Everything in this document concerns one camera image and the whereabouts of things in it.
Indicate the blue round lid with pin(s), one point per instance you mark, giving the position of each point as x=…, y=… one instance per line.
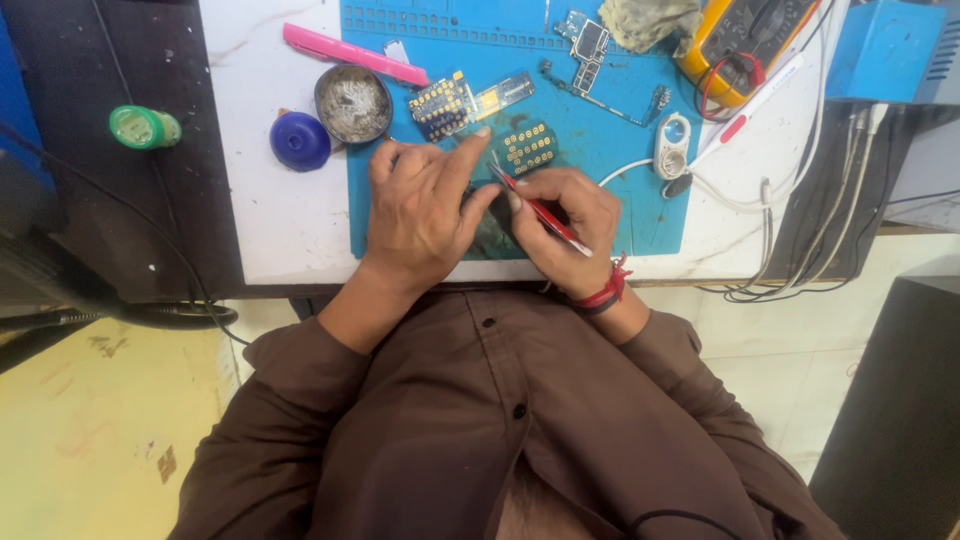
x=300, y=142

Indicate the black box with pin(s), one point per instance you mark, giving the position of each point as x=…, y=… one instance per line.
x=900, y=420

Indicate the person's left hand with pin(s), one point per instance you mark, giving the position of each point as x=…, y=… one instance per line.
x=412, y=217

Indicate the red tweezers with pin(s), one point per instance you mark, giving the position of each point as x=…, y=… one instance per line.
x=541, y=214

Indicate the blue power supply box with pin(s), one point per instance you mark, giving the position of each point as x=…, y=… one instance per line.
x=885, y=49

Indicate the blue silicone repair mat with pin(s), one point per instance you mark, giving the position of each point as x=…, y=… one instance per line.
x=600, y=150

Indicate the small gold keypad circuit board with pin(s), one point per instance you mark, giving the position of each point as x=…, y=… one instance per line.
x=529, y=148

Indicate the white pen with red band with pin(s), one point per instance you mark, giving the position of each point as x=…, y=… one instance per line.
x=750, y=105

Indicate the pink utility knife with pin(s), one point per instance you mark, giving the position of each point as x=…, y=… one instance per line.
x=352, y=54

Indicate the blue panel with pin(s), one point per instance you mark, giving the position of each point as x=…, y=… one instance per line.
x=19, y=90

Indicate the brown shirt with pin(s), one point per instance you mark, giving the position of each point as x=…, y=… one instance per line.
x=487, y=420

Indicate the long gold keypad circuit board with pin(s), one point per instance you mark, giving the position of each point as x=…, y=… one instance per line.
x=450, y=105

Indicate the yellow multimeter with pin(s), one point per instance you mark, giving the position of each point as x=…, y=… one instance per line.
x=739, y=37

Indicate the small metal shield plate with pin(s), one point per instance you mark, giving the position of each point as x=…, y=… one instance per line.
x=397, y=51

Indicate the round metal flux tin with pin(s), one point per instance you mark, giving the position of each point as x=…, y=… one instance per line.
x=353, y=103

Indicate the dirty grey cloth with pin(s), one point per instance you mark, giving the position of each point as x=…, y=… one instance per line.
x=649, y=22

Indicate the white magnifier loupe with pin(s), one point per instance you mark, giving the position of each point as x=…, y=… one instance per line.
x=673, y=146

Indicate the red multimeter probe lead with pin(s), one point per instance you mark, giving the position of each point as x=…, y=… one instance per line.
x=752, y=71

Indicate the green phone motherboard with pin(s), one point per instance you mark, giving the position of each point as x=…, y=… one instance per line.
x=589, y=52

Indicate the person's right hand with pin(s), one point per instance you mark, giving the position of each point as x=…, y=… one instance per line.
x=577, y=240

